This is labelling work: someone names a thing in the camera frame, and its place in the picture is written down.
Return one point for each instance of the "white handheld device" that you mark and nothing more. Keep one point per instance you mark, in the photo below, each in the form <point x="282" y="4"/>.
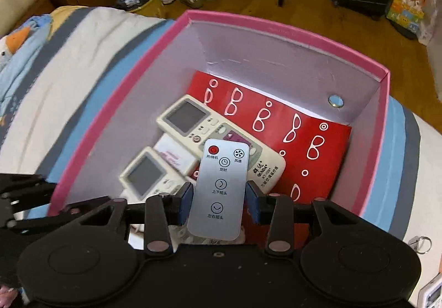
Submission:
<point x="431" y="294"/>

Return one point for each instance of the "silver remote control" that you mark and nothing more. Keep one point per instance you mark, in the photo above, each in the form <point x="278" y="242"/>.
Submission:
<point x="217" y="204"/>

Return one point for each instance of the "small cream remote control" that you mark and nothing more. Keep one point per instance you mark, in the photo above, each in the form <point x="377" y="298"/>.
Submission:
<point x="145" y="173"/>

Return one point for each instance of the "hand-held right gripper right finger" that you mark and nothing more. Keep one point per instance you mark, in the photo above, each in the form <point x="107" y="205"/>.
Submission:
<point x="251" y="202"/>

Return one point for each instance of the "pink storage box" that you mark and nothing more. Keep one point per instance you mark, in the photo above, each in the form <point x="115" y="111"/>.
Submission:
<point x="276" y="30"/>

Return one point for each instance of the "large cream remote control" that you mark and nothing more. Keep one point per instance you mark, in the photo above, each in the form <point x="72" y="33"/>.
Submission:
<point x="262" y="169"/>

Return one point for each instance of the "blue plush toy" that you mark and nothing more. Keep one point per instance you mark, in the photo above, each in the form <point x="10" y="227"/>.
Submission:
<point x="20" y="52"/>

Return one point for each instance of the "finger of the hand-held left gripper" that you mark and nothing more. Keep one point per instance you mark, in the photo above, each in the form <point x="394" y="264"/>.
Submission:
<point x="31" y="220"/>
<point x="24" y="185"/>

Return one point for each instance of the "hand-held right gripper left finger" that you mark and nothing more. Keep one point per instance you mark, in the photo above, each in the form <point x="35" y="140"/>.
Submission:
<point x="186" y="202"/>

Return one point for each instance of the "red printed glasses case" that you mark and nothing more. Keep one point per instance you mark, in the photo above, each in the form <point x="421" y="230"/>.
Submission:
<point x="324" y="169"/>

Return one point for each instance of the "colourful printed box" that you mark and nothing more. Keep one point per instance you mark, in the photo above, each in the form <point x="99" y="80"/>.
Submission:
<point x="405" y="12"/>

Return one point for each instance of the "clear plastic bag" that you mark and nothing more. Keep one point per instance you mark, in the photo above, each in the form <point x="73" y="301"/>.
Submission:
<point x="428" y="24"/>

